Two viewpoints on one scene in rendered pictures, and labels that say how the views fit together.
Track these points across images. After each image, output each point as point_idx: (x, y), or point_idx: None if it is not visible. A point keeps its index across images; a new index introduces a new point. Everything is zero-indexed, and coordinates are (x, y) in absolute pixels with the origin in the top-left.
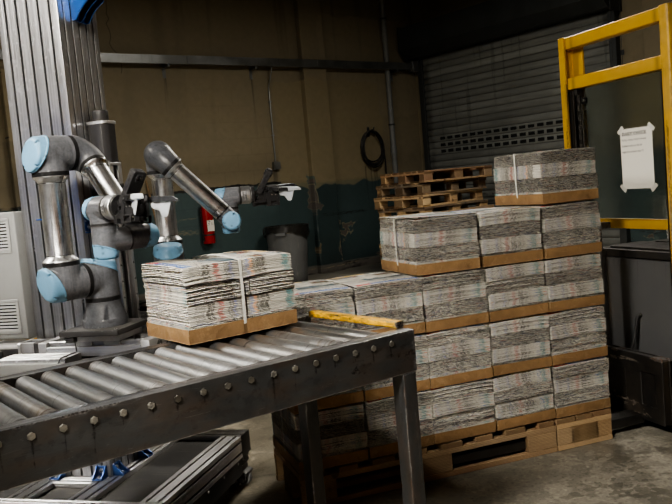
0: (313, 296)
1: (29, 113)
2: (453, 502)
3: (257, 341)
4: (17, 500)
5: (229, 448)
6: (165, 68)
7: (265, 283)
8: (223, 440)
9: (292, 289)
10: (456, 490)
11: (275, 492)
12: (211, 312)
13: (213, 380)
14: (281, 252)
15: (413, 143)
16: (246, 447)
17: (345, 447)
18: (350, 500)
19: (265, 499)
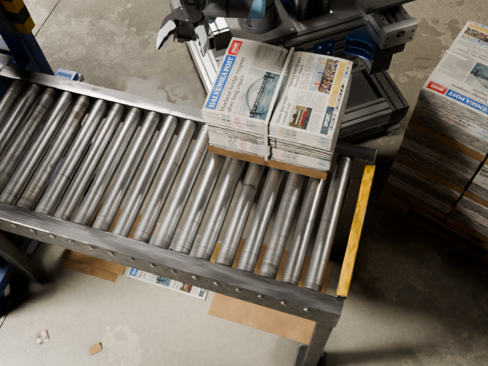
0: (455, 106)
1: None
2: (462, 304)
3: (265, 181)
4: (215, 67)
5: (368, 120)
6: None
7: (294, 147)
8: (376, 105)
9: (327, 160)
10: (486, 295)
11: (391, 162)
12: (232, 142)
13: (119, 253)
14: (330, 128)
15: None
16: (398, 116)
17: (428, 201)
18: (414, 224)
19: (377, 163)
